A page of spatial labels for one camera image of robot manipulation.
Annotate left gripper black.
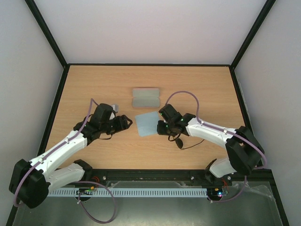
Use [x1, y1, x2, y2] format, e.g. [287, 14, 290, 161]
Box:
[101, 114, 133, 135]

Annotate black gold sunglasses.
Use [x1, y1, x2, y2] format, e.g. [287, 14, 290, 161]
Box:
[174, 137, 205, 150]

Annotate light blue cleaning cloth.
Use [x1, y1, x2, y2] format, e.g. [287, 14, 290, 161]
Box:
[135, 111, 159, 137]

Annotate pink glasses case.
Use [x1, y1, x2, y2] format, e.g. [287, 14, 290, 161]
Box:
[132, 88, 160, 108]

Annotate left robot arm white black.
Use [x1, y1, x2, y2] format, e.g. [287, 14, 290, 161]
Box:
[9, 103, 133, 209]

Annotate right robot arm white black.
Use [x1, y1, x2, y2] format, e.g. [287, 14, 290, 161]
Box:
[157, 104, 264, 185]

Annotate right controller board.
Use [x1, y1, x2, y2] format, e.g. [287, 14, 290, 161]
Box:
[207, 186, 229, 199]

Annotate controller board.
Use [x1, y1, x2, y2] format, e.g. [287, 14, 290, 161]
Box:
[207, 186, 229, 199]
[75, 186, 98, 195]

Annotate left controller board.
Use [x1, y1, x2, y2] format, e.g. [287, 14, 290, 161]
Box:
[75, 186, 98, 195]

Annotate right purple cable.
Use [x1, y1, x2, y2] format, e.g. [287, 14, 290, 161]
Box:
[164, 90, 268, 204]

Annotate purple cable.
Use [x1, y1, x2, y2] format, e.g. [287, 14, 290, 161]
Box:
[164, 90, 268, 204]
[13, 98, 117, 223]

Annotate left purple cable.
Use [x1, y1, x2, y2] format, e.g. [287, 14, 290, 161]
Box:
[13, 98, 117, 223]

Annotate light blue slotted cable duct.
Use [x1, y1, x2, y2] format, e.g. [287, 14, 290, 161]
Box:
[47, 187, 208, 198]

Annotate black enclosure frame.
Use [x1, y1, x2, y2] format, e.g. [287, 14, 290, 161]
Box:
[0, 0, 301, 226]

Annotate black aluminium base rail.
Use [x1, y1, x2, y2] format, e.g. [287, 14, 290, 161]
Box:
[81, 169, 274, 187]

